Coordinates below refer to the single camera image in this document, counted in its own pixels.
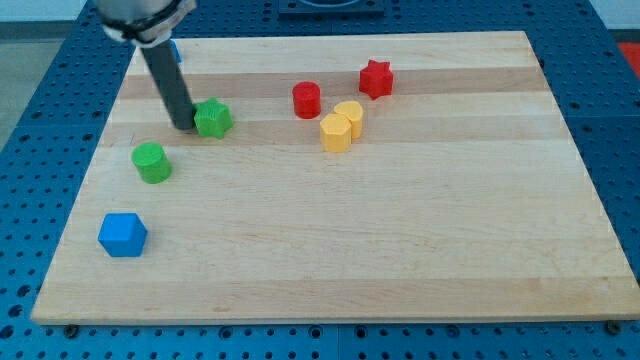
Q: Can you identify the wooden board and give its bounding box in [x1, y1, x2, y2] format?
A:
[31, 31, 639, 325]

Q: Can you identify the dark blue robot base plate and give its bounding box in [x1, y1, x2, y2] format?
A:
[277, 0, 387, 18]

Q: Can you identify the green cylinder block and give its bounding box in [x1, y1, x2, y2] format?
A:
[131, 142, 172, 184]

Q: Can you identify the blue cube block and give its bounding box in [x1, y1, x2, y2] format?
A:
[97, 213, 147, 257]

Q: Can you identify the green star block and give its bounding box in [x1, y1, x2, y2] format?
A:
[194, 97, 234, 139]

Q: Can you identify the red cylinder block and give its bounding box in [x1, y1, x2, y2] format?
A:
[292, 81, 321, 119]

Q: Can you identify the yellow heart block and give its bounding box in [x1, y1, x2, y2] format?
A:
[333, 100, 364, 139]

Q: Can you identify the yellow hexagon block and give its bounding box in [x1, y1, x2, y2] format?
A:
[320, 113, 352, 153]

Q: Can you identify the blue block behind rod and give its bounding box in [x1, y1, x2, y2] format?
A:
[169, 39, 182, 63]

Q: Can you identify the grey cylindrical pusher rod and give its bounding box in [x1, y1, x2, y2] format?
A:
[141, 40, 195, 131]

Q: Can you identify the red star block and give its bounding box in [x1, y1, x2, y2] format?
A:
[359, 59, 394, 100]

